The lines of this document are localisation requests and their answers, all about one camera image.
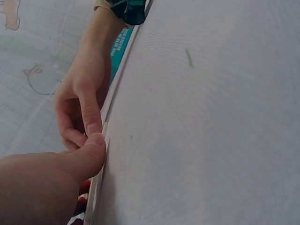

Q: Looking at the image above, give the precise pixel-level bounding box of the person's left hand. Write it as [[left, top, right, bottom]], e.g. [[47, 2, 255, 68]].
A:
[[0, 132, 107, 225]]

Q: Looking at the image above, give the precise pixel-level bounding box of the person's right hand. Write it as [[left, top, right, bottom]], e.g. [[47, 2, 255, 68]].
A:
[[54, 6, 128, 151]]

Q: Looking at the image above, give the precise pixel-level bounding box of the teal cardboard box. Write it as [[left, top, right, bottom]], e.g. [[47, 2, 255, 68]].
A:
[[67, 22, 142, 225]]

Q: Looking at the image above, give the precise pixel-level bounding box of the black wrist band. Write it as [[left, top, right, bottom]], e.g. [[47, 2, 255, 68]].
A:
[[109, 0, 152, 26]]

